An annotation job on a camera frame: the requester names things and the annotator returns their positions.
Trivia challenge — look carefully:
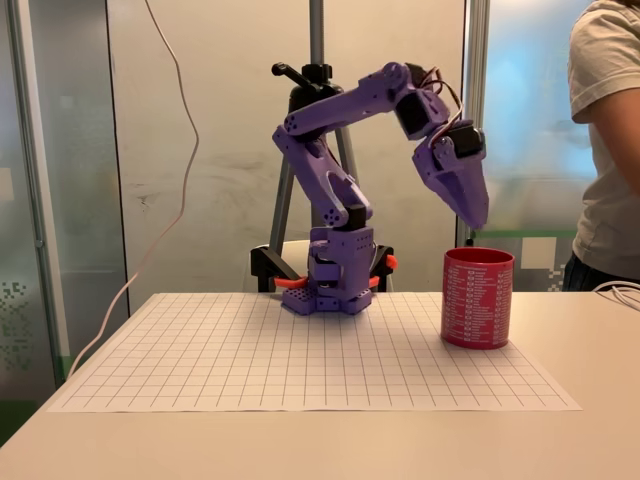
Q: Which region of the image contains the red cup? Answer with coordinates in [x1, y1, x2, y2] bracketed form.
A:
[439, 246, 516, 350]

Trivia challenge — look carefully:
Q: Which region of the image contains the black orange table clamp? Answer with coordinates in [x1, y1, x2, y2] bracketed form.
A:
[369, 244, 400, 294]
[249, 244, 307, 294]

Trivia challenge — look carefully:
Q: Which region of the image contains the person in beige t-shirt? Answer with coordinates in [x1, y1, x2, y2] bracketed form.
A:
[562, 0, 640, 294]

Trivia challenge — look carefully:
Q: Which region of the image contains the grey black tripod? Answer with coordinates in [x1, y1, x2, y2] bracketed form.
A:
[269, 0, 362, 294]

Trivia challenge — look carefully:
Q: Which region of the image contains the white grid paper sheet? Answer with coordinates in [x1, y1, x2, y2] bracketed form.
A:
[47, 292, 584, 414]

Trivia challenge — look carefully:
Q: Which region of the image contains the red white black servo wire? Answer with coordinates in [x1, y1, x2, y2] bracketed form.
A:
[422, 67, 466, 146]

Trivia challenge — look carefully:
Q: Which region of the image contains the grey metal frame post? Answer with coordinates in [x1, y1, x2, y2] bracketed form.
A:
[455, 0, 490, 246]
[7, 0, 71, 359]

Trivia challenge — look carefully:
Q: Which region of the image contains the white cable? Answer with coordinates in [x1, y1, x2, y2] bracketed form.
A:
[594, 281, 640, 307]

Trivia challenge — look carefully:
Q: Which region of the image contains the pink cable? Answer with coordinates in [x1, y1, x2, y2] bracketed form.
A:
[67, 0, 201, 379]

